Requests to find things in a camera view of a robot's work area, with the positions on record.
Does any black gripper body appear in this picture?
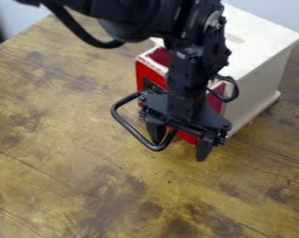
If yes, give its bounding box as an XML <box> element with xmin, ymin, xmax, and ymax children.
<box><xmin>143</xmin><ymin>46</ymin><xmax>232</xmax><ymax>145</ymax></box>

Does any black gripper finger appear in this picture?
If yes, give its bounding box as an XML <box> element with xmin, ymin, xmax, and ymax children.
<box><xmin>196</xmin><ymin>135</ymin><xmax>215</xmax><ymax>162</ymax></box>
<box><xmin>147</xmin><ymin>122</ymin><xmax>167</xmax><ymax>144</ymax></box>

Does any black metal drawer handle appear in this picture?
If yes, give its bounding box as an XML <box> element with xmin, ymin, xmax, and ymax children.
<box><xmin>109</xmin><ymin>76</ymin><xmax>180</xmax><ymax>152</ymax></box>

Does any red drawer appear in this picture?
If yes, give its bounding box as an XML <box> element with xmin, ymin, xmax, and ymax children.
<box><xmin>135</xmin><ymin>46</ymin><xmax>225</xmax><ymax>146</ymax></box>

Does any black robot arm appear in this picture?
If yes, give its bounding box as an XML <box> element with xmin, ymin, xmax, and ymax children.
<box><xmin>14</xmin><ymin>0</ymin><xmax>232</xmax><ymax>161</ymax></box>

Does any white wooden drawer cabinet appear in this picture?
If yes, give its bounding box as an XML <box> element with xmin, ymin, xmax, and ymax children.
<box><xmin>149</xmin><ymin>2</ymin><xmax>299</xmax><ymax>139</ymax></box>

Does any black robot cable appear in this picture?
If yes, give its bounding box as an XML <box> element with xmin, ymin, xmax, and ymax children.
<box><xmin>205</xmin><ymin>74</ymin><xmax>240</xmax><ymax>103</ymax></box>

